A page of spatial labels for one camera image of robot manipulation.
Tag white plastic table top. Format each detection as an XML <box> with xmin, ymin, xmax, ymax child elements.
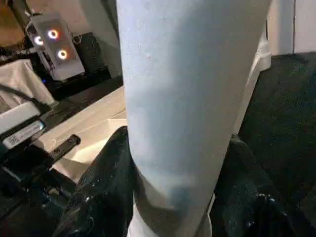
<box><xmin>37</xmin><ymin>41</ymin><xmax>272</xmax><ymax>183</ymax></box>

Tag black mat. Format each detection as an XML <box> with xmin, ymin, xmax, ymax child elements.
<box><xmin>0</xmin><ymin>53</ymin><xmax>316</xmax><ymax>237</ymax></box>

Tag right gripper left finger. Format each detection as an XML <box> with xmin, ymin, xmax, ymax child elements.
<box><xmin>52</xmin><ymin>125</ymin><xmax>139</xmax><ymax>237</ymax></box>

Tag white draped cloth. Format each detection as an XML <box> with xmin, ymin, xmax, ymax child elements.
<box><xmin>0</xmin><ymin>58</ymin><xmax>55</xmax><ymax>107</ymax></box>

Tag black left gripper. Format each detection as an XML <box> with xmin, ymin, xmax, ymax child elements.
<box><xmin>0</xmin><ymin>134</ymin><xmax>82</xmax><ymax>198</ymax></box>

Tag white computer case lit fans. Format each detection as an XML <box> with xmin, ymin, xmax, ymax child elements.
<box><xmin>26</xmin><ymin>12</ymin><xmax>85</xmax><ymax>81</ymax></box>

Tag black speaker box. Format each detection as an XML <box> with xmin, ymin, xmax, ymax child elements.
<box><xmin>73</xmin><ymin>32</ymin><xmax>111</xmax><ymax>75</ymax></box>

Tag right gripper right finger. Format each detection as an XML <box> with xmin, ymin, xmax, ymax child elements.
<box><xmin>209</xmin><ymin>134</ymin><xmax>316</xmax><ymax>237</ymax></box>

